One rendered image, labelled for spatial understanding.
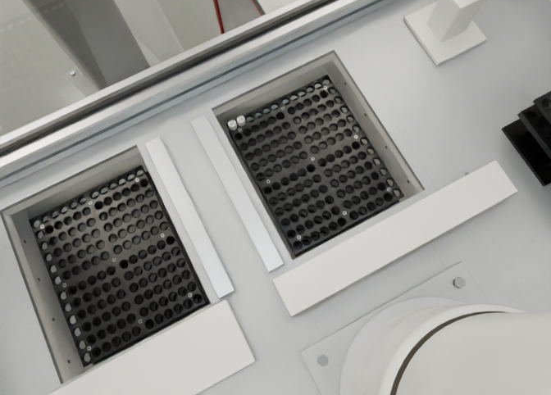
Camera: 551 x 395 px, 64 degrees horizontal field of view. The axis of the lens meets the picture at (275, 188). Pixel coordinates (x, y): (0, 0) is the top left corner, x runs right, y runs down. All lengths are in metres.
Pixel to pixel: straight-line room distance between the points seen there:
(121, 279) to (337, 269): 0.30
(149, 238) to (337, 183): 0.29
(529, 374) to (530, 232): 0.40
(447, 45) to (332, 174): 0.25
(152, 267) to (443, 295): 0.38
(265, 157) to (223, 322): 0.24
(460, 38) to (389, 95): 0.14
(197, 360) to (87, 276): 0.20
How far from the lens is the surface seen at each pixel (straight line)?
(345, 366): 0.55
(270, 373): 0.57
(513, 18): 0.79
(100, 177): 0.77
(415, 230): 0.56
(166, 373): 0.58
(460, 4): 0.66
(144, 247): 0.65
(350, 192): 0.67
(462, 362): 0.32
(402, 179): 0.71
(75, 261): 0.68
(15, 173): 0.68
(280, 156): 0.68
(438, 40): 0.71
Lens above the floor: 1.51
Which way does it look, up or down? 74 degrees down
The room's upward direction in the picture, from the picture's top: 4 degrees counter-clockwise
